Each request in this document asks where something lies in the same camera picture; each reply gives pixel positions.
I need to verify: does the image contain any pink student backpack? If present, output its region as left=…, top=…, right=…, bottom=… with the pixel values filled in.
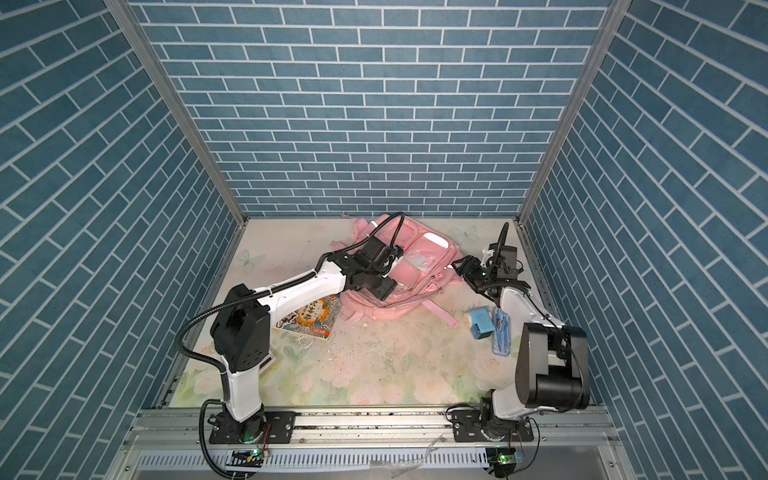
left=341, top=215, right=462, bottom=327

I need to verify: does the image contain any colourful illustrated book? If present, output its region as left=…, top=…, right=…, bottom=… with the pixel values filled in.
left=275, top=294, right=342, bottom=339

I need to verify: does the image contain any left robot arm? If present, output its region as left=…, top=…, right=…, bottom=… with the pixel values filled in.
left=210, top=236, right=403, bottom=423

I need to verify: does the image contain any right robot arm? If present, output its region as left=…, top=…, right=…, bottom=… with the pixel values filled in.
left=452, top=241, right=590, bottom=437

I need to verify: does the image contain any blue pencil case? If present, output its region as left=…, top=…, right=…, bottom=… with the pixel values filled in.
left=492, top=307, right=511, bottom=357

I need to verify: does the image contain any blue box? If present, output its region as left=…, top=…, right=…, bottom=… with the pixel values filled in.
left=464, top=307, right=495, bottom=340

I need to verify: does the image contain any white pink calculator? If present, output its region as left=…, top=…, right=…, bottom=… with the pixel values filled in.
left=259, top=352, right=275, bottom=373

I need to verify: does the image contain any left black corrugated cable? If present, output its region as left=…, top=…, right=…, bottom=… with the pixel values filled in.
left=175, top=211, right=406, bottom=480

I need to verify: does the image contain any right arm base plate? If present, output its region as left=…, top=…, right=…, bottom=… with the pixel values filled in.
left=445, top=408, right=534, bottom=443

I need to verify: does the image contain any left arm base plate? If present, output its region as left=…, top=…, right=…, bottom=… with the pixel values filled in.
left=207, top=410, right=296, bottom=445

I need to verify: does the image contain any aluminium front rail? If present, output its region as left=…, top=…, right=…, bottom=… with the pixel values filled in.
left=104, top=405, right=637, bottom=480

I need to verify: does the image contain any right corner aluminium post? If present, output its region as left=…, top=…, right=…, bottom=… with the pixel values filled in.
left=517, top=0, right=631, bottom=226

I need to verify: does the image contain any corner aluminium post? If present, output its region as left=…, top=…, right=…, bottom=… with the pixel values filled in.
left=517, top=0, right=631, bottom=226
left=104, top=0, right=248, bottom=226

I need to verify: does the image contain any left corner aluminium post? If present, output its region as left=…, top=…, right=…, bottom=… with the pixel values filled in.
left=104, top=0, right=248, bottom=226

